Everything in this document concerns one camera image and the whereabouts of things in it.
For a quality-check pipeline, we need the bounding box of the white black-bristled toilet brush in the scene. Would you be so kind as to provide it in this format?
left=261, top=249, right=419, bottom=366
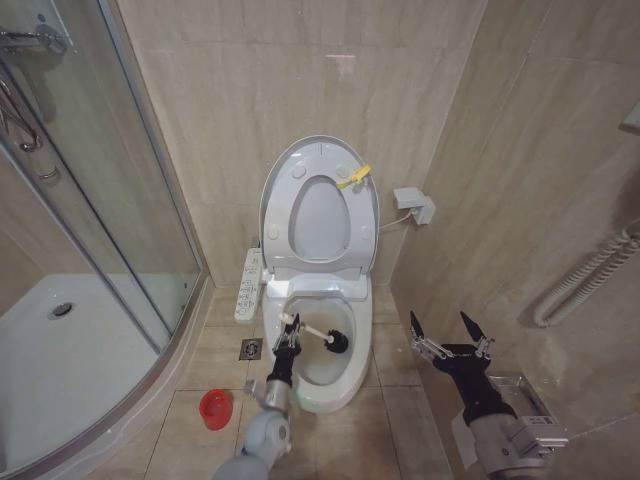
left=277, top=312, right=350, bottom=354

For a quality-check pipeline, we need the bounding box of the grey wall socket box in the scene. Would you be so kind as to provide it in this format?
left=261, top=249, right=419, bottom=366
left=392, top=186, right=437, bottom=227

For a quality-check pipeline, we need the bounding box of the red toilet brush holder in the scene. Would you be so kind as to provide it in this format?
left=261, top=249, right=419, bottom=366
left=198, top=389, right=234, bottom=432

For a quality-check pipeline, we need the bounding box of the chrome shower hose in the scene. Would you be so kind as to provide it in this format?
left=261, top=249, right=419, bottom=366
left=0, top=62, right=47, bottom=154

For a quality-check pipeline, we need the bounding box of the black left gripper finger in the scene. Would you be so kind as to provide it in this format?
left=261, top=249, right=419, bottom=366
left=271, top=319, right=296, bottom=351
left=287, top=313, right=307, bottom=353

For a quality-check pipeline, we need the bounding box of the white toilet seat ring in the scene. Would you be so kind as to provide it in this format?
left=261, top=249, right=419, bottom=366
left=264, top=149, right=376, bottom=271

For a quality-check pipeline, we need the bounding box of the white ceramic toilet bowl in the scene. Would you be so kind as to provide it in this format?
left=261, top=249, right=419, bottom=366
left=261, top=276, right=374, bottom=414

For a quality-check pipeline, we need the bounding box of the white shower tray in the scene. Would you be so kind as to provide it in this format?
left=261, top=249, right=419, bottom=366
left=0, top=272, right=204, bottom=471

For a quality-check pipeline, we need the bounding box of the white bidet control panel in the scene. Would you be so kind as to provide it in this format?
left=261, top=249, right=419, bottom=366
left=233, top=246, right=264, bottom=322

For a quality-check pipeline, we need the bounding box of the stainless steel paper holder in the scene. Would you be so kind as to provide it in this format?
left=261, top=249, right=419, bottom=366
left=486, top=371, right=557, bottom=427

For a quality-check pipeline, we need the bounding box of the white power cable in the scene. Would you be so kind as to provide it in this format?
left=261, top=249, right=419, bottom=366
left=377, top=210, right=417, bottom=232

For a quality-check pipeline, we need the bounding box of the chrome shower mixer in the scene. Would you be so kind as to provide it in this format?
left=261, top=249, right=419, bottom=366
left=0, top=27, right=69, bottom=57

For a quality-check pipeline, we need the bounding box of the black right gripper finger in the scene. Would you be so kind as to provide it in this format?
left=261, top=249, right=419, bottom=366
left=459, top=310, right=496, bottom=359
left=409, top=310, right=449, bottom=362

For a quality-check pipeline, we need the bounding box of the glass shower enclosure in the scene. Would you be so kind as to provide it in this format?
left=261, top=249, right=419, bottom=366
left=0, top=0, right=211, bottom=476

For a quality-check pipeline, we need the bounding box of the yellow lid lifting handle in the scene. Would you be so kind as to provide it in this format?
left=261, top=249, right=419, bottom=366
left=335, top=162, right=374, bottom=192

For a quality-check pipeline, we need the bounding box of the white coiled hose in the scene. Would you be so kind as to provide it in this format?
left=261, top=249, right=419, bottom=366
left=531, top=216, right=640, bottom=327

